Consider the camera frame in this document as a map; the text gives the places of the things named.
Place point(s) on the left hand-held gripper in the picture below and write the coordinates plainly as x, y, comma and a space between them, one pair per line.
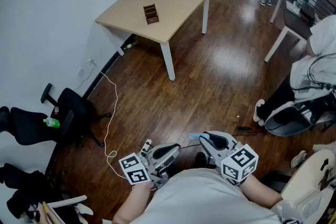
136, 174

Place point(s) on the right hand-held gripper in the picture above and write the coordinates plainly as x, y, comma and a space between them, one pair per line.
239, 165

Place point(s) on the light blue plastic object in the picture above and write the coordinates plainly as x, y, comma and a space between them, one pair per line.
194, 136

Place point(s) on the person's right forearm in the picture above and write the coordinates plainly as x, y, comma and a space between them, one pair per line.
260, 191

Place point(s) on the person's left forearm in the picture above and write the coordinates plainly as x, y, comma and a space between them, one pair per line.
131, 204

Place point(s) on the person's right black shoe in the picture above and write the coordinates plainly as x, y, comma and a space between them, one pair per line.
201, 160

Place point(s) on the person in white shirt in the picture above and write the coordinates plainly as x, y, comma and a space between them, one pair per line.
199, 199

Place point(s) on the round beige table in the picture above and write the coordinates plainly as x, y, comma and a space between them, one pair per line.
309, 178

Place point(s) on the black office chair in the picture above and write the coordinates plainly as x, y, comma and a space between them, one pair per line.
73, 105

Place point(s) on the clear bottle green label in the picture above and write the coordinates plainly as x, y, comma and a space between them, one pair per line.
129, 46

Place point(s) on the green plastic bottle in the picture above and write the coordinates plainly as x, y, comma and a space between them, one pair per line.
52, 122

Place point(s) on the brown wooden desk organizer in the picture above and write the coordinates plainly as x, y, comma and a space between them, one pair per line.
151, 18

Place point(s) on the light wooden table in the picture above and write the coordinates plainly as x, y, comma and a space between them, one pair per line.
170, 8

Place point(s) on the dark table white legs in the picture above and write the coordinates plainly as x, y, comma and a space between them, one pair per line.
294, 21

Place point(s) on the black bag pile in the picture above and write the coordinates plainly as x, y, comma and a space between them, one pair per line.
23, 178

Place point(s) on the black box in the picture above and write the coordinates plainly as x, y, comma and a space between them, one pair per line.
307, 15

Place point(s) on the clear plastic bottle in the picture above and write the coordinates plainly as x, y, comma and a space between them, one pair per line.
299, 4

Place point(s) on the white plastic frame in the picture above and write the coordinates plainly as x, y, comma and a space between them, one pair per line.
68, 201

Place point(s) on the white wall socket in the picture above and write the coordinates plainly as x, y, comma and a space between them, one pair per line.
81, 72

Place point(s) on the white wall charger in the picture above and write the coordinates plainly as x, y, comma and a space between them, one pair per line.
91, 61

